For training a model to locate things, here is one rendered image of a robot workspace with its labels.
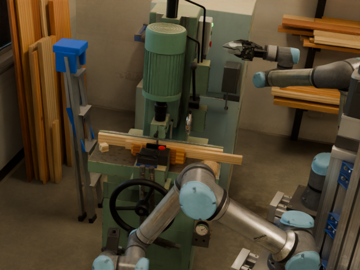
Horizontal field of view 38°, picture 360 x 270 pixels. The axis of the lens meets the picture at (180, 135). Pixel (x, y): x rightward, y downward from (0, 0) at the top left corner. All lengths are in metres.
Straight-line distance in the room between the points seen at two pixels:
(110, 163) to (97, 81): 2.68
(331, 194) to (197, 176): 0.61
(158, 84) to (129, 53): 2.57
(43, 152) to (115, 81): 1.41
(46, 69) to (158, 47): 1.53
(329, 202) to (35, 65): 2.17
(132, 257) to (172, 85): 0.79
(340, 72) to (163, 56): 0.73
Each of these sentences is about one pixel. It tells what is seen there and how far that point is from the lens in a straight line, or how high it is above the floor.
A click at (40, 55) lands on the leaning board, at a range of 3.57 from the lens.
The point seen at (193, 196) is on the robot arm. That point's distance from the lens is 1.65.
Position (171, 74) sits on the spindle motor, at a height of 1.32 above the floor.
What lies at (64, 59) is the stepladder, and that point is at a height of 1.09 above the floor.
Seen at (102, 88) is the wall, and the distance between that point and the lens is 5.04.
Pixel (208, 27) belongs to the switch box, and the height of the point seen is 1.45.
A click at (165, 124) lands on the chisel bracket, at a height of 1.07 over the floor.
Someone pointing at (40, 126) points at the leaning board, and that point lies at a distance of 3.73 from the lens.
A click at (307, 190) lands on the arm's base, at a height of 0.89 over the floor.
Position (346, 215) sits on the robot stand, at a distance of 2.05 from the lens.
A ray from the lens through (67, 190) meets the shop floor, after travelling 3.87.
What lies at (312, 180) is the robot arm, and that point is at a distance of 2.39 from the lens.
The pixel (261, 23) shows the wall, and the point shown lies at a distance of 4.57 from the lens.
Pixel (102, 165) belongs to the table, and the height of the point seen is 0.89.
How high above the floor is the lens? 2.12
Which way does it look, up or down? 27 degrees down
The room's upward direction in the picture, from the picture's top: 5 degrees clockwise
